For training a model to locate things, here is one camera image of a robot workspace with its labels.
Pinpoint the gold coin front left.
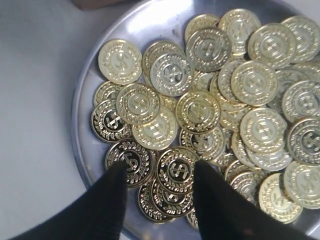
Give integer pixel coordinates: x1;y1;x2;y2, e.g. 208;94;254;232
104;138;156;188

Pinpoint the round steel plate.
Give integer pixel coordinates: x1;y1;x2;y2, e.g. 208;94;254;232
71;0;320;240

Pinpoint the gold coin far left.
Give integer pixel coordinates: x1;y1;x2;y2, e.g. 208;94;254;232
98;39;142;85

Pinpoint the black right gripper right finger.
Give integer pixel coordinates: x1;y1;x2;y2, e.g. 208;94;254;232
193;160;304;240

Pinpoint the gold coin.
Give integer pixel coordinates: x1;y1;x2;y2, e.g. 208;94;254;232
98;39;142;85
155;146;199;195
104;138;156;188

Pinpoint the gold coin front centre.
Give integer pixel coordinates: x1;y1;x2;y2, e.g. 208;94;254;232
155;146;199;195

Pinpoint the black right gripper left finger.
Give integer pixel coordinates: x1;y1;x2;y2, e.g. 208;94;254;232
49;163;129;240

